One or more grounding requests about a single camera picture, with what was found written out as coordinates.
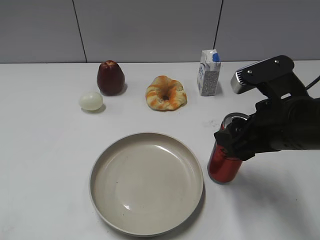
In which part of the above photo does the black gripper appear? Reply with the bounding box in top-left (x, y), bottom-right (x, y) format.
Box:
top-left (214, 72), bottom-right (320, 161)

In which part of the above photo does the red cola can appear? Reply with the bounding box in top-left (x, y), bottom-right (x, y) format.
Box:
top-left (207, 112), bottom-right (249, 184)

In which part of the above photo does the beige round plate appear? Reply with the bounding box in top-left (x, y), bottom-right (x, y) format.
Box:
top-left (89, 132), bottom-right (204, 237)

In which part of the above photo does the small white milk carton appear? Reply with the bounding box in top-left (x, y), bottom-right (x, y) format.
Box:
top-left (197, 49), bottom-right (221, 97)

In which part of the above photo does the dark red wax apple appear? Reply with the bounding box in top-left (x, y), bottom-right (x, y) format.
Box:
top-left (97, 60), bottom-right (125, 96)

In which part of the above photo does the white egg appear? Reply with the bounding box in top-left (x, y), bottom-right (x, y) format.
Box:
top-left (78, 92), bottom-right (103, 111)

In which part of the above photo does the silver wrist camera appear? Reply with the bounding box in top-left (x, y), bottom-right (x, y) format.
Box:
top-left (230, 55), bottom-right (295, 95)

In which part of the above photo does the orange swirled bread ring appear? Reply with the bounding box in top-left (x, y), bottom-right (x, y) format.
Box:
top-left (145, 75), bottom-right (188, 111)

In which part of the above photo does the black camera cable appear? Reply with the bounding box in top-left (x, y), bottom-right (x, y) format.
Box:
top-left (305, 74), bottom-right (320, 90)

